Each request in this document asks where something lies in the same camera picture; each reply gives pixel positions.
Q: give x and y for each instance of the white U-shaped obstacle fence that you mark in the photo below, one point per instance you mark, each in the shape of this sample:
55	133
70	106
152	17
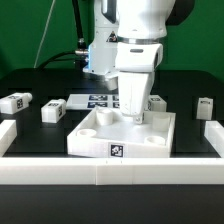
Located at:
72	171

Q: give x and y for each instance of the marker sheet with tags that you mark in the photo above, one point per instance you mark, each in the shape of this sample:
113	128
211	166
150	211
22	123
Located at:
89	101

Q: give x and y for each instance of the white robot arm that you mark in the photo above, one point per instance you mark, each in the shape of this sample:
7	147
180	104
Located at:
140	22

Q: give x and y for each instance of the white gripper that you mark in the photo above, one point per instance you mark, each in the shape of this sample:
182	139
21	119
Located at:
136	65

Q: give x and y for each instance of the white square tabletop part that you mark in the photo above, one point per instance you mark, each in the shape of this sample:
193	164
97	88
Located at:
106	133

